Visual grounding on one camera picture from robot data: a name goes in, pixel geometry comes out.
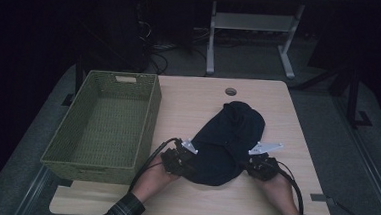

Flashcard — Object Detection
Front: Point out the black metal post with foot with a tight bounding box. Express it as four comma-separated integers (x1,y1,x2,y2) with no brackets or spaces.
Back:
60,54,86,108

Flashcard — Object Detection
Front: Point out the metal frame rail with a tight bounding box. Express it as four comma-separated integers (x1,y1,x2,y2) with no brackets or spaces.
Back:
13,164,55,215
324,94,381,215

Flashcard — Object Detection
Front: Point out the grey table edge clip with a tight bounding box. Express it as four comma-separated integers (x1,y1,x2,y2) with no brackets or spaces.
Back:
309,193,329,203

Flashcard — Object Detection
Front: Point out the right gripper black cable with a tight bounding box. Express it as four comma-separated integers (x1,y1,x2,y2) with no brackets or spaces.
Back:
272,160,308,215

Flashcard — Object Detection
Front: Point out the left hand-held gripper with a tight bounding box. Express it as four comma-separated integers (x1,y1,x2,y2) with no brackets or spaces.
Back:
158,136,201,180

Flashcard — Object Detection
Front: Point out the dark navy cloth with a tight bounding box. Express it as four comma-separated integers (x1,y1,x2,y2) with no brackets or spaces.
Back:
186,98,268,190

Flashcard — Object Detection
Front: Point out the person's right hand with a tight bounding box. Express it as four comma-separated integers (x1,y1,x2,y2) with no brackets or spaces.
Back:
257,171,303,215

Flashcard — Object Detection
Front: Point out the tangle of floor cables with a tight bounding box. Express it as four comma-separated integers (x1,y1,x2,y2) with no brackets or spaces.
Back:
132,0,214,79

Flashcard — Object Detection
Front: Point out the person's left hand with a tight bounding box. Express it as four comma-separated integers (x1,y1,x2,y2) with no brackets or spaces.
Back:
132,163,182,207

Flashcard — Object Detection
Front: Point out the white metal table frame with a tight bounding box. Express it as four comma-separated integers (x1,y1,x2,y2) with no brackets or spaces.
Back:
204,0,307,82

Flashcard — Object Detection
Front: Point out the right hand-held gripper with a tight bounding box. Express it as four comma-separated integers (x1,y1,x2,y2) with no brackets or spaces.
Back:
244,140,284,183

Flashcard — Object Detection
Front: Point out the black metal stand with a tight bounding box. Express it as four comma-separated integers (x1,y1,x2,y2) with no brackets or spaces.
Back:
343,68,377,131

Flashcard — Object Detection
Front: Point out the green woven basket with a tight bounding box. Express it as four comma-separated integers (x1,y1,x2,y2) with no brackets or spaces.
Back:
39,67,164,188

